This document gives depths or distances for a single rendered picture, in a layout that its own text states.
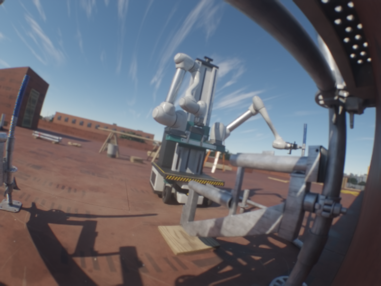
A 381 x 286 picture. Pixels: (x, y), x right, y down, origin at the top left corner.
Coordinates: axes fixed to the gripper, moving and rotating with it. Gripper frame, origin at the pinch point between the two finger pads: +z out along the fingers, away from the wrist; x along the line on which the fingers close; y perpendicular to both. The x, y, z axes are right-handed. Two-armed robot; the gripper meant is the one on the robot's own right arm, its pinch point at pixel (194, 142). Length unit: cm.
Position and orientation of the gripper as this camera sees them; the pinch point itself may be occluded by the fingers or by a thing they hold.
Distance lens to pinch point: 138.0
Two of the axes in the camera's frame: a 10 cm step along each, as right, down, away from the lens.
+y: -3.5, 0.0, 9.4
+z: -1.9, 9.8, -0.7
